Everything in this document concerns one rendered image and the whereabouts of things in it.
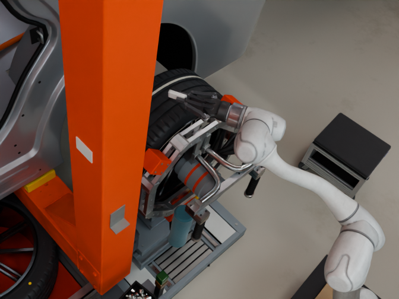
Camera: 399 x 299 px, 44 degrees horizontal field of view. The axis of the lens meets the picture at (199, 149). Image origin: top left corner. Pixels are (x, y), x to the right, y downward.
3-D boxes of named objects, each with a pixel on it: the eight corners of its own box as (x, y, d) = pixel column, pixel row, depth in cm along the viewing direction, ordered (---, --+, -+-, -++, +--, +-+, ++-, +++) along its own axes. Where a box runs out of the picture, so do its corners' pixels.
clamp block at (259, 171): (247, 161, 216) (250, 153, 212) (263, 174, 213) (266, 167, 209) (240, 167, 214) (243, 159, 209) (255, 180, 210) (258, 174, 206)
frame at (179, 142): (215, 166, 252) (238, 92, 209) (224, 174, 250) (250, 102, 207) (133, 226, 224) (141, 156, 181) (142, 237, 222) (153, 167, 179)
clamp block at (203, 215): (193, 203, 199) (195, 196, 194) (208, 218, 195) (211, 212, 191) (184, 210, 196) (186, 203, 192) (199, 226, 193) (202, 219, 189)
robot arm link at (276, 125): (250, 99, 181) (242, 113, 170) (291, 113, 179) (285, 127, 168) (243, 124, 187) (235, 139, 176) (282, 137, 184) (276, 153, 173)
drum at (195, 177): (193, 162, 226) (198, 144, 215) (226, 193, 218) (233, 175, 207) (170, 178, 219) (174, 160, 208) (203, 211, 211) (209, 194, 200)
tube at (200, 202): (196, 154, 204) (200, 139, 196) (230, 185, 197) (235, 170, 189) (165, 176, 195) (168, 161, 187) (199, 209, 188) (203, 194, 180)
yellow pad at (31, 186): (38, 156, 226) (37, 150, 222) (56, 177, 221) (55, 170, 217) (10, 172, 219) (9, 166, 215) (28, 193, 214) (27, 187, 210)
